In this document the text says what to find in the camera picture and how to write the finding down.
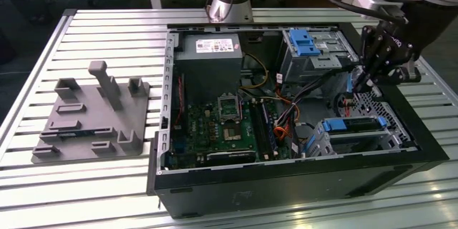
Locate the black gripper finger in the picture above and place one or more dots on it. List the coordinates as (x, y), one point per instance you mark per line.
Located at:
(366, 52)
(382, 74)

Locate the green RAM stick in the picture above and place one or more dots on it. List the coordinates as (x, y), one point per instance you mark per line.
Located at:
(80, 133)

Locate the metal optical drive cage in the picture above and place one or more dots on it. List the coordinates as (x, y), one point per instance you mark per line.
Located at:
(322, 62)

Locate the grey power supply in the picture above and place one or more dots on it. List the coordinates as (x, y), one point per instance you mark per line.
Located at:
(207, 73)

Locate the blue drive cage latch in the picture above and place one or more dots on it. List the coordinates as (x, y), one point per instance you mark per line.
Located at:
(303, 44)

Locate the metal disk bay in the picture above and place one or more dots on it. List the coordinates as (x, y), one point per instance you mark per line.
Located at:
(358, 143)

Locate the black PC case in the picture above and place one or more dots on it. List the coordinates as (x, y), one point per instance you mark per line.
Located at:
(286, 191)

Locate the hard disk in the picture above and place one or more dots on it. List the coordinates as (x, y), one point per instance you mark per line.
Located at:
(336, 125)

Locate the black RAM slot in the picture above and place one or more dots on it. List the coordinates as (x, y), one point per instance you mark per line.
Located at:
(255, 132)
(270, 127)

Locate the black graphics card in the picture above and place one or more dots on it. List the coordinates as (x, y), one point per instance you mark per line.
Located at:
(229, 156)

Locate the grey parts rack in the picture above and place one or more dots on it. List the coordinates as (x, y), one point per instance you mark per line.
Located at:
(89, 105)

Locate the green motherboard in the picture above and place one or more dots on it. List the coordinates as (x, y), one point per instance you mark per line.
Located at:
(211, 132)

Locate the CPU socket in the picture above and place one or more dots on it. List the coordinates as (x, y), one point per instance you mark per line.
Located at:
(232, 134)

